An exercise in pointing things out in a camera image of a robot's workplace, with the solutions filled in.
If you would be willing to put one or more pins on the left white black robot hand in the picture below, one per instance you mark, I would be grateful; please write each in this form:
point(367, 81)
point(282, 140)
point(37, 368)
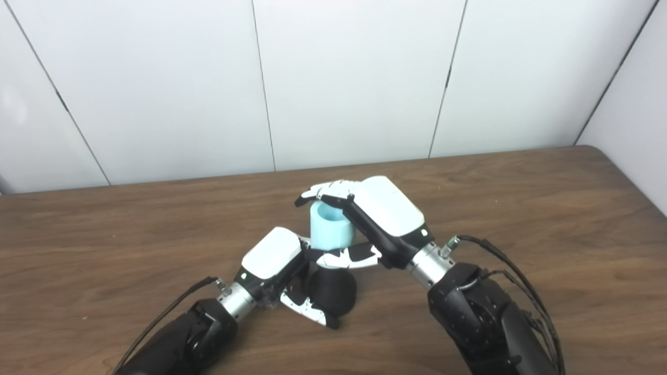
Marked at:
point(271, 255)

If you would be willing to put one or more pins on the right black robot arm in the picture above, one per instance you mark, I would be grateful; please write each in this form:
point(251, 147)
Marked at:
point(479, 317)

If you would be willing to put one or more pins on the black funnel-shaped nozzle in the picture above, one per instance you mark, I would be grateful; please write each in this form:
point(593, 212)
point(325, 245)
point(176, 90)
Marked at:
point(336, 291)

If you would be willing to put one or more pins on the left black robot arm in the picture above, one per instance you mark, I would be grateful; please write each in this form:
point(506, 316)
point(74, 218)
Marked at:
point(187, 338)

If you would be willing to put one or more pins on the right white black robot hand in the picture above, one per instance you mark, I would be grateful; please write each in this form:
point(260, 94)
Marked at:
point(391, 208)

